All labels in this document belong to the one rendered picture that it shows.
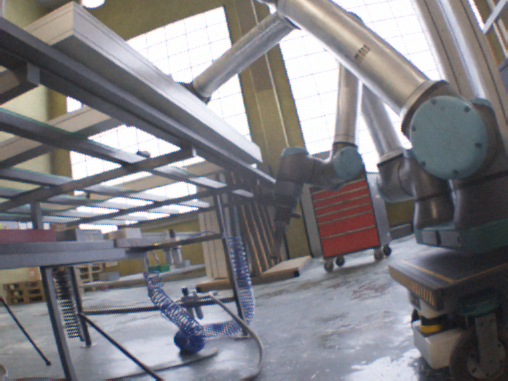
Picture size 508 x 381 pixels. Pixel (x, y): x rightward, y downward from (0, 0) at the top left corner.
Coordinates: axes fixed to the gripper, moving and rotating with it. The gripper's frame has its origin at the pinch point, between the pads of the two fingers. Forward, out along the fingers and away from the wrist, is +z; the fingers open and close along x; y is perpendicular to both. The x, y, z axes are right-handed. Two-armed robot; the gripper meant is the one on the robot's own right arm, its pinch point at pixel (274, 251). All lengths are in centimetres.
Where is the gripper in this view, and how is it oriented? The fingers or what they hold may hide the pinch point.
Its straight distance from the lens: 133.4
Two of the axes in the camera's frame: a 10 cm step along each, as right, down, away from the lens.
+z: -2.1, 9.4, -2.7
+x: 0.3, 2.8, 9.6
